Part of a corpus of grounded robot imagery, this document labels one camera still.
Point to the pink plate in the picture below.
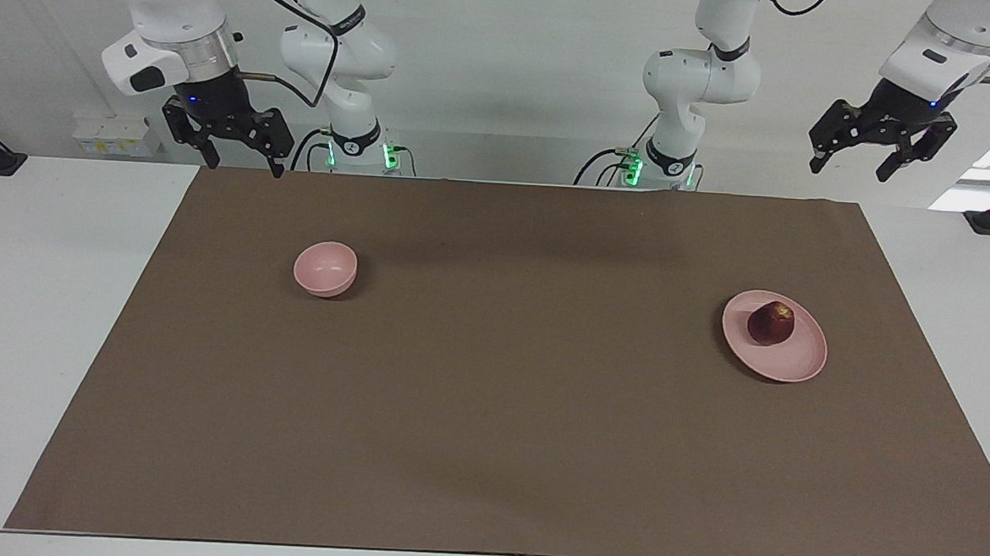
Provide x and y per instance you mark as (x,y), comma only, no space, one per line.
(791,361)

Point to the dark red apple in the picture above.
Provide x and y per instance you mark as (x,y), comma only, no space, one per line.
(770,323)

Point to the brown paper table mat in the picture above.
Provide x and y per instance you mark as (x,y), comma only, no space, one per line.
(488,413)

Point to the white wall socket box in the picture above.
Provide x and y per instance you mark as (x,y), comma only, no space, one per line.
(117,137)

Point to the pink bowl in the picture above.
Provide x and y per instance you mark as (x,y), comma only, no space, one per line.
(324,267)

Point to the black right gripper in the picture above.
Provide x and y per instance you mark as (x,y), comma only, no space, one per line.
(212,98)

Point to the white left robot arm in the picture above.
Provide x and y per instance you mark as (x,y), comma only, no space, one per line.
(700,77)

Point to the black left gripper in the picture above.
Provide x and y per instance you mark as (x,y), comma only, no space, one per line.
(906,109)

